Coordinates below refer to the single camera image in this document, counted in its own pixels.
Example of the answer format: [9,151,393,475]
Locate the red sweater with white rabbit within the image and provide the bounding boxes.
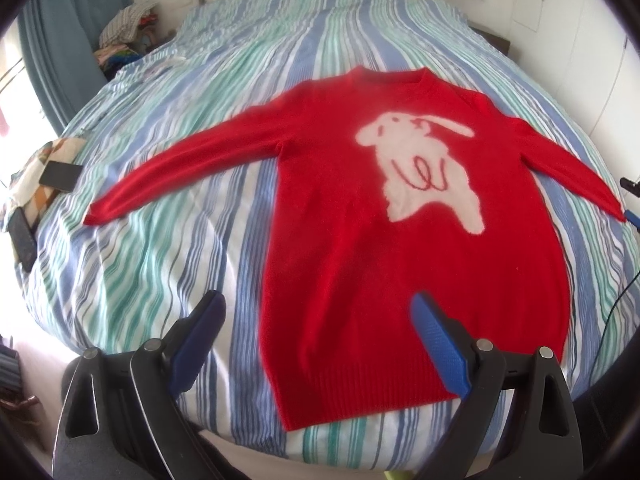
[85,67,623,430]

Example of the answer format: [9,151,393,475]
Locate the pile of clothes on nightstand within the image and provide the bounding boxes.
[93,0,160,81]

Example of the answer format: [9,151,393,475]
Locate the white wardrobe doors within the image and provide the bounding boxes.
[510,0,639,179]

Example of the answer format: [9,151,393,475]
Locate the dark wooden nightstand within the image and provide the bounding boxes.
[470,26,511,56]

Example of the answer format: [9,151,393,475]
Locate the dark phone with case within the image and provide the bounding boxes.
[8,207,37,273]

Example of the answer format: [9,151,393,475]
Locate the patchwork patterned cloth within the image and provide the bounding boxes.
[1,138,86,230]

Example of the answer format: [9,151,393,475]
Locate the black smartphone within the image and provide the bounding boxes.
[39,160,84,193]

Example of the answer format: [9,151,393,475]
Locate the teal curtain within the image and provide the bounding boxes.
[17,0,132,134]

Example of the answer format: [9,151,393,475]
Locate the black cable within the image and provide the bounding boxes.
[587,263,640,386]

